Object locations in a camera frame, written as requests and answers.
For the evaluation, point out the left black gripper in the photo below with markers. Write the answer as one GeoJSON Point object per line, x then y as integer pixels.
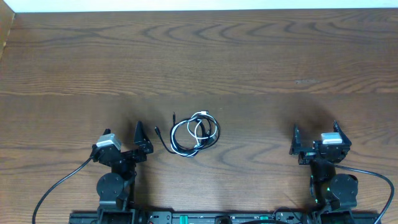
{"type": "Point", "coordinates": [143, 144]}

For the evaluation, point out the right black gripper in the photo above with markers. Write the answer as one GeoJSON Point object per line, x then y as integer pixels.
{"type": "Point", "coordinates": [308, 154]}

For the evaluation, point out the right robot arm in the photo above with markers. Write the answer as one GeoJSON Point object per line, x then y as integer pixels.
{"type": "Point", "coordinates": [334, 193]}

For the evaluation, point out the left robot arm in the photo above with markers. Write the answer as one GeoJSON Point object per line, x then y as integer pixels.
{"type": "Point", "coordinates": [116, 188]}

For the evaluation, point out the cardboard panel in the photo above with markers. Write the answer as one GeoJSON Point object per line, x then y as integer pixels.
{"type": "Point", "coordinates": [7, 18]}

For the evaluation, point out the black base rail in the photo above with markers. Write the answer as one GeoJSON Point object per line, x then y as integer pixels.
{"type": "Point", "coordinates": [282, 216]}

